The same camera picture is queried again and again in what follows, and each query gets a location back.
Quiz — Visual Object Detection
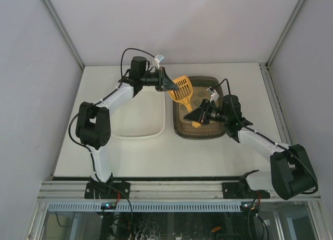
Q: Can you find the right aluminium side rail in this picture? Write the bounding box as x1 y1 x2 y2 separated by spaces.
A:
259 62 295 145

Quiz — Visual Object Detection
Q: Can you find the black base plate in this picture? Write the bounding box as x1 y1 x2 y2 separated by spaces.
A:
222 181 271 199
84 178 131 199

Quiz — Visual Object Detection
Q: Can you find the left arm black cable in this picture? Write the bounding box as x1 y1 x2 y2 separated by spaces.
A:
68 47 159 173

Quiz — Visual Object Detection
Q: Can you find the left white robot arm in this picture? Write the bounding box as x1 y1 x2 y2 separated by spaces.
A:
68 54 180 183

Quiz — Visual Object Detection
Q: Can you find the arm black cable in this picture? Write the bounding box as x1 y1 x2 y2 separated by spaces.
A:
68 47 159 173
213 78 318 195

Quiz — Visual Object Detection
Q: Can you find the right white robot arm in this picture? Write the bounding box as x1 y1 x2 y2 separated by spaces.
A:
184 94 318 200

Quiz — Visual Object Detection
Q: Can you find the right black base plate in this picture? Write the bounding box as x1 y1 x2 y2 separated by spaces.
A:
222 181 271 199

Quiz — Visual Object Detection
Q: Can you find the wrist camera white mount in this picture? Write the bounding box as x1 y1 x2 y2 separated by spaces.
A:
153 54 165 69
207 86 219 102

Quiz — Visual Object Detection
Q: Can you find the grey slotted cable duct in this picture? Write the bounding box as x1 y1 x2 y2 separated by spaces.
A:
48 201 241 212

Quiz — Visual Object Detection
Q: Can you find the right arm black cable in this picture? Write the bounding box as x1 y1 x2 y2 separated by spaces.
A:
213 78 318 195

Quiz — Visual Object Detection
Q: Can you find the aluminium front rail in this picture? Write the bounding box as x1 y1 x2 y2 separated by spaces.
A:
37 179 321 201

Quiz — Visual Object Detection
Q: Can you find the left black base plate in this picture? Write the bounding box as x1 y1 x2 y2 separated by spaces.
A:
84 178 131 199

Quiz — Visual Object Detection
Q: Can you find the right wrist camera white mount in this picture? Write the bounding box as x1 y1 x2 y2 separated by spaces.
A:
207 86 219 102

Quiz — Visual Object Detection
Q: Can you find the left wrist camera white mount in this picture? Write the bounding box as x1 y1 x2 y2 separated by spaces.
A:
153 54 165 69

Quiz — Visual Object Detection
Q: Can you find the white plastic tray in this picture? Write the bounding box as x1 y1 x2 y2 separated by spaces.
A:
111 86 165 139

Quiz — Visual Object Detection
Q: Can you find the dark brown litter box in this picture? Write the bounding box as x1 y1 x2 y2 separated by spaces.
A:
173 76 225 140

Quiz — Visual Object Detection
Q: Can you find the yellow litter scoop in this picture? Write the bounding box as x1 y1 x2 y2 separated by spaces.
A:
168 75 193 112

